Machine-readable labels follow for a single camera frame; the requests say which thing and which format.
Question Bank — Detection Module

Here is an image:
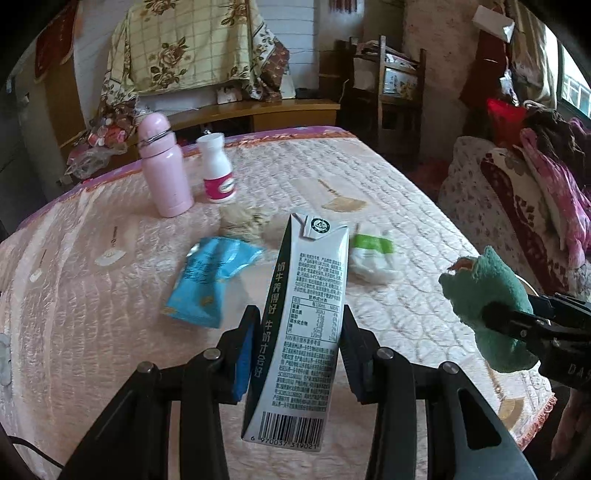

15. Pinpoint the red plastic bag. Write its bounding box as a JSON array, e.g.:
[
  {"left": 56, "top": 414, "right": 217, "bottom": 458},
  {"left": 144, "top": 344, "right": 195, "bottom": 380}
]
[{"left": 487, "top": 98, "right": 527, "bottom": 139}]

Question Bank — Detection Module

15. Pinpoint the crumpled clear plastic bag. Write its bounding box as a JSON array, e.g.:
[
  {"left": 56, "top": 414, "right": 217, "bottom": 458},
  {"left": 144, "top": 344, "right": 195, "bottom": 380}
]
[{"left": 65, "top": 145, "right": 116, "bottom": 181}]

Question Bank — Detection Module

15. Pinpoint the red wall hanging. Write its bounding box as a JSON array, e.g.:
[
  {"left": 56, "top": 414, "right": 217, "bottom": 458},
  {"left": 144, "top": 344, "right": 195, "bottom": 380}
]
[{"left": 34, "top": 7, "right": 77, "bottom": 81}]

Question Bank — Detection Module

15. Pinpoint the beige paper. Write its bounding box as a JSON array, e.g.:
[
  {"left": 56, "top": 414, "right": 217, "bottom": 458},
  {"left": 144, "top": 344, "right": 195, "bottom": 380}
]
[{"left": 218, "top": 205, "right": 278, "bottom": 243}]

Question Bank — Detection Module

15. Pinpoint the pink spotted garment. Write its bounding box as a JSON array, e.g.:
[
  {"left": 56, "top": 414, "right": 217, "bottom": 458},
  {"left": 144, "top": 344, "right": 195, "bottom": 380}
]
[{"left": 519, "top": 117, "right": 591, "bottom": 268}]

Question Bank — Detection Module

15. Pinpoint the window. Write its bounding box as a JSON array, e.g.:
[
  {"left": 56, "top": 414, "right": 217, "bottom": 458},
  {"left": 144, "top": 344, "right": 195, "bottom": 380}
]
[{"left": 556, "top": 41, "right": 591, "bottom": 116}]

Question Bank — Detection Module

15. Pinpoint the printed box on chair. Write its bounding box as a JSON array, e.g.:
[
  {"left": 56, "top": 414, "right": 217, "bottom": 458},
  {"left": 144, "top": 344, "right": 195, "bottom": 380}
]
[{"left": 383, "top": 65, "right": 419, "bottom": 100}]

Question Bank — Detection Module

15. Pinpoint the artificial flower bunch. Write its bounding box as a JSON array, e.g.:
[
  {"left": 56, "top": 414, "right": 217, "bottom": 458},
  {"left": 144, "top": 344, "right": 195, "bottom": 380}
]
[{"left": 88, "top": 99, "right": 139, "bottom": 148}]

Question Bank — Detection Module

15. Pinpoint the wooden cabinet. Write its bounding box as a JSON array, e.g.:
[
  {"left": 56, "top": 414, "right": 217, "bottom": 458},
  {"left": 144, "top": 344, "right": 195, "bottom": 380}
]
[{"left": 69, "top": 97, "right": 340, "bottom": 144}]

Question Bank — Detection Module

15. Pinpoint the pink thermos bottle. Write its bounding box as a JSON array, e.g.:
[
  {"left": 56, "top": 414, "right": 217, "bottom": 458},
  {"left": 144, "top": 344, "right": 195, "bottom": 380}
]
[{"left": 139, "top": 113, "right": 195, "bottom": 217}]

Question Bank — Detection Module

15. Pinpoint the white green milk carton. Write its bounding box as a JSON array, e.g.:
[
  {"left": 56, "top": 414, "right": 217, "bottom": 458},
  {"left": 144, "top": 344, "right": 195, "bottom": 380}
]
[{"left": 241, "top": 212, "right": 349, "bottom": 455}]

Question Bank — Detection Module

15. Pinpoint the dark red hanging cloth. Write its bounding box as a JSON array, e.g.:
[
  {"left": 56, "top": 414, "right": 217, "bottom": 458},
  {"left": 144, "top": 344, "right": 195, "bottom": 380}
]
[{"left": 462, "top": 28, "right": 513, "bottom": 112}]

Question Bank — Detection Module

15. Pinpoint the blue plastic packet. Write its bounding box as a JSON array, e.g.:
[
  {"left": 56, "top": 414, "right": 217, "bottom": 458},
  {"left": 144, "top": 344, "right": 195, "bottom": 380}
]
[{"left": 161, "top": 237, "right": 265, "bottom": 328}]

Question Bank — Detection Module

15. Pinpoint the pale curtain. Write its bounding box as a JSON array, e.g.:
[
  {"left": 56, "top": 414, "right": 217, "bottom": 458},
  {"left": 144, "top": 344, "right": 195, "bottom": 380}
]
[{"left": 508, "top": 0, "right": 561, "bottom": 109}]

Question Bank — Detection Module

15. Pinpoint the tissue packet with green label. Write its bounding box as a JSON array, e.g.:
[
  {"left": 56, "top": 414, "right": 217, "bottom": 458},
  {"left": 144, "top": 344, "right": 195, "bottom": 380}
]
[{"left": 346, "top": 228, "right": 402, "bottom": 284}]

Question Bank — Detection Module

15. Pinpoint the floral covered sofa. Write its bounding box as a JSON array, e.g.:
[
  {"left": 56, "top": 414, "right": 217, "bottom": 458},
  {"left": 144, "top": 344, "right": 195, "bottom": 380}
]
[{"left": 436, "top": 136, "right": 591, "bottom": 296}]

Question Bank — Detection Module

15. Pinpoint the yellow floral cloth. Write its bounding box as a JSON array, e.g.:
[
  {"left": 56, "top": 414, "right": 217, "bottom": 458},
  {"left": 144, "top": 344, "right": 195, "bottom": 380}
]
[{"left": 102, "top": 0, "right": 291, "bottom": 100}]

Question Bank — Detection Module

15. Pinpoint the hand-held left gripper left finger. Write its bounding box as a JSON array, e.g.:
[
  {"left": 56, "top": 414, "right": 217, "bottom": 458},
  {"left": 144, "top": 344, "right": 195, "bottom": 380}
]
[{"left": 60, "top": 305, "right": 262, "bottom": 480}]

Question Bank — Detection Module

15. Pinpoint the person's right hand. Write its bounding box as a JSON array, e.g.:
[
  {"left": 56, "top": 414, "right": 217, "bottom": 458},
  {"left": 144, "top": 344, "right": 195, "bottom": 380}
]
[{"left": 551, "top": 383, "right": 591, "bottom": 462}]

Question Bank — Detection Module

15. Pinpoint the green fluffy cloth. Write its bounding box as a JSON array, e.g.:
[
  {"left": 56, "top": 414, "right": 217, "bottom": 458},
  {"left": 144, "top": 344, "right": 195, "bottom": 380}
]
[{"left": 438, "top": 246, "right": 541, "bottom": 374}]

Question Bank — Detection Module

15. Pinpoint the red floor bag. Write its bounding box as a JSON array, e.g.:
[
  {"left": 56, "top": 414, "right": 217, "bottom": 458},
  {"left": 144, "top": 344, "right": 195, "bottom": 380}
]
[{"left": 409, "top": 159, "right": 444, "bottom": 190}]

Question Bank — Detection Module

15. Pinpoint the wooden shelf stand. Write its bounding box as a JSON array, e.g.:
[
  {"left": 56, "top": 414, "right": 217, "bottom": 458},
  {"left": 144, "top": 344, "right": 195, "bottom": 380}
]
[{"left": 346, "top": 34, "right": 428, "bottom": 158}]

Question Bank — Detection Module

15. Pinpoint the brown jacket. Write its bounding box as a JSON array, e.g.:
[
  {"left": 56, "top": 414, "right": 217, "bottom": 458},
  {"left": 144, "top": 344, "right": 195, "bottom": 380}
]
[{"left": 524, "top": 106, "right": 573, "bottom": 148}]

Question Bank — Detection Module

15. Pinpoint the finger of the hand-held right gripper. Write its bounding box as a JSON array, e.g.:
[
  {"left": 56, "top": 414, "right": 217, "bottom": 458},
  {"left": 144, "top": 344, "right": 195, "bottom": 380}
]
[
  {"left": 482, "top": 302, "right": 550, "bottom": 342},
  {"left": 526, "top": 294, "right": 591, "bottom": 320}
]

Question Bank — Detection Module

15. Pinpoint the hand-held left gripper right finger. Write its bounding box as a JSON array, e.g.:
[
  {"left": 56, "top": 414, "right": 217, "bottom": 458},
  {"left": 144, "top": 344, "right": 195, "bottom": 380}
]
[{"left": 339, "top": 305, "right": 539, "bottom": 480}]

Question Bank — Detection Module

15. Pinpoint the white pill bottle pink label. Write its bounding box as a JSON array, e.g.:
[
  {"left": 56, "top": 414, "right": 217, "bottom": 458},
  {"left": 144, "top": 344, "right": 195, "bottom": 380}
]
[{"left": 197, "top": 133, "right": 237, "bottom": 204}]

